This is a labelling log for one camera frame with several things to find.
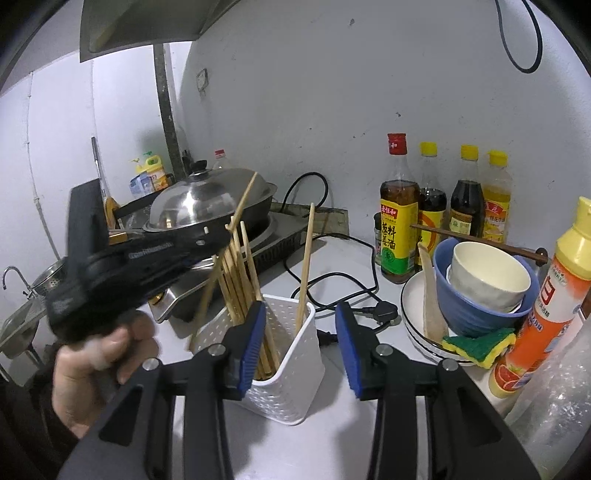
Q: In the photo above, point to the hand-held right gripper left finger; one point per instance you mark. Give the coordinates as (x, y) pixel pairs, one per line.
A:
(256, 341)

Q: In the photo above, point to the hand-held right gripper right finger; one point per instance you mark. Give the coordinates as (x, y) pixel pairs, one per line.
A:
(348, 346)

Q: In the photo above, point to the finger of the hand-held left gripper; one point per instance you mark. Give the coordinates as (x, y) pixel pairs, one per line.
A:
(207, 247)

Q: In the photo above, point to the bundle of wooden chopsticks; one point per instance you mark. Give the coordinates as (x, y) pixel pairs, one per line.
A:
(213, 286)

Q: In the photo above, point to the white plastic utensil basket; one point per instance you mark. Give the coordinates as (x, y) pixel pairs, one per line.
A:
(286, 383)

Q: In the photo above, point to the plain wooden chopstick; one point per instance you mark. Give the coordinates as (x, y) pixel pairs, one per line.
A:
(306, 258)

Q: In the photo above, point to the person's left forearm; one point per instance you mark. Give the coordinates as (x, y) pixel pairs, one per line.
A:
(32, 429)

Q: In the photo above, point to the person's left hand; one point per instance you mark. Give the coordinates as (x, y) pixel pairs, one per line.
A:
(92, 383)

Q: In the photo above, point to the steel colander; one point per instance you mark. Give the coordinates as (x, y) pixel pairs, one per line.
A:
(48, 277)

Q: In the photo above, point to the steel wok lid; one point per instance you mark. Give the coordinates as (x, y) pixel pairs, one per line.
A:
(194, 203)

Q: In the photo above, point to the wooden board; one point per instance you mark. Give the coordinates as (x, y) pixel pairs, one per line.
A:
(111, 207)

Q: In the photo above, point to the silver induction cooker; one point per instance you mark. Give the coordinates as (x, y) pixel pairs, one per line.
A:
(281, 240)

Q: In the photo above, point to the steel faucet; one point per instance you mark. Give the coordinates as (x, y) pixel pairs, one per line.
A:
(9, 270)

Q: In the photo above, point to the red cap plastic bottle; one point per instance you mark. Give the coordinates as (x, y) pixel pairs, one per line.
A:
(221, 159)

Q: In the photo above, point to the steel sink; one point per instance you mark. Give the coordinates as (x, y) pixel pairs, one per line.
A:
(18, 327)

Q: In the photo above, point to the yellow detergent bottle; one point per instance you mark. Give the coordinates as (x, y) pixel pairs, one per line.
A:
(156, 173)

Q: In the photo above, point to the blue white carton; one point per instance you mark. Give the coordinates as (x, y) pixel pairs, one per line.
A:
(138, 184)

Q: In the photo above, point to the beige rice paddle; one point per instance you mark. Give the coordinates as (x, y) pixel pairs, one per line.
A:
(434, 304)

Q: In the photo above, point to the small spice jar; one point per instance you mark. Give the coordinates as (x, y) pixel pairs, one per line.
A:
(377, 235)

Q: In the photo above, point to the hanging metal rod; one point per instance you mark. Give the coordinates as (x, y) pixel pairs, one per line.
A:
(97, 161)

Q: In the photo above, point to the blue bowl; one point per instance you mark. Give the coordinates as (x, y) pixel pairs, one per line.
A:
(466, 318)

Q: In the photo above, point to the red cap cooking wine bottle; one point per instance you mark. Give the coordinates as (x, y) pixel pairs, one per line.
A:
(397, 230)

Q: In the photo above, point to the yellow green sponge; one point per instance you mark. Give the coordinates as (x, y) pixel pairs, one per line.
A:
(480, 346)

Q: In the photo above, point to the dark vertical pipe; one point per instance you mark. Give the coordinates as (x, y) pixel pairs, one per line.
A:
(167, 115)

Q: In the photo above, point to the white bowl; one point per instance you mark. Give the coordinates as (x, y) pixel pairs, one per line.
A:
(485, 277)

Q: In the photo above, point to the yellow cap vinegar bottle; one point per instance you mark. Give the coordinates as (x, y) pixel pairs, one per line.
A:
(431, 207)

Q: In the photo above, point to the dark brown chopstick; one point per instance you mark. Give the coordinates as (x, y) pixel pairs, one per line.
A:
(485, 242)

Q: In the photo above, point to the yellow cap soy sauce bottle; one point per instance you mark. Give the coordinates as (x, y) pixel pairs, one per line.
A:
(466, 203)

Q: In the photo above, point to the orange dish soap bottle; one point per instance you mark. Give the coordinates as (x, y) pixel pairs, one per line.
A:
(549, 304)

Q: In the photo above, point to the yellow cap yellow label bottle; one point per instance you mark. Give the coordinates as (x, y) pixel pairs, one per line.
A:
(496, 203)

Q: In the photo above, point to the clear plastic bag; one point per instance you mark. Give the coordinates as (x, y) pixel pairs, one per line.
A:
(554, 415)

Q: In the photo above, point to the grey range hood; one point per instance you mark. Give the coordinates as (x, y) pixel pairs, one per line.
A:
(138, 27)

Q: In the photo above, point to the empty wall socket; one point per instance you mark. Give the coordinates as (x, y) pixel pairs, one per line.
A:
(202, 81)

